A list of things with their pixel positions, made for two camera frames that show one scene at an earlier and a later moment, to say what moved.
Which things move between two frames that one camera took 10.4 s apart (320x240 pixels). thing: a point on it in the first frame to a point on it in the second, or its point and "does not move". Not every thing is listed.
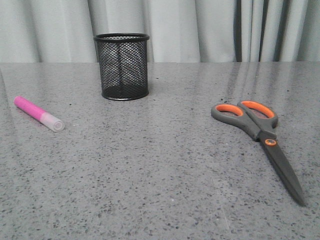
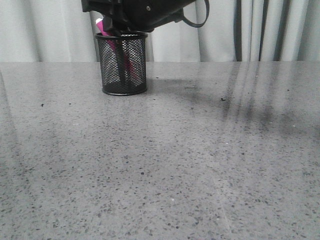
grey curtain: [180, 31] does not move
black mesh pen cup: [123, 58] does not move
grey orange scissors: [259, 121] to [119, 54]
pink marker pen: [46, 118] to [131, 68]
